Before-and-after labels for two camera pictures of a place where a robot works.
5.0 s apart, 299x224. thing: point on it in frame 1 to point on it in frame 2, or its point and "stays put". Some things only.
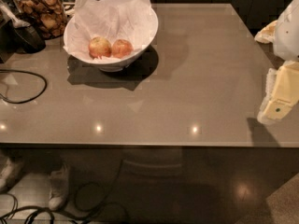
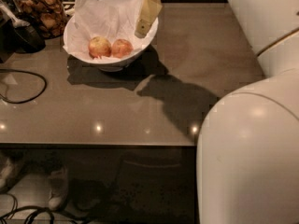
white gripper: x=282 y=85 to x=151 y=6
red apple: x=121 y=49 stays put
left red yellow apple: x=99 y=47 stays put
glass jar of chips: x=43 y=5 stays put
